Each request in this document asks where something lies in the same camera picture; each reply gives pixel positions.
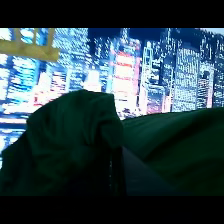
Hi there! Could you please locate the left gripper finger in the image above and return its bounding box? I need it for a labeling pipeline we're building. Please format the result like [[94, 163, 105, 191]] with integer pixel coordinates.
[[121, 146, 183, 197]]

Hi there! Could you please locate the dark green shirt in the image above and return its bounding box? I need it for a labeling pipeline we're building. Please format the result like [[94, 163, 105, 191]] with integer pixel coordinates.
[[0, 89, 224, 197]]

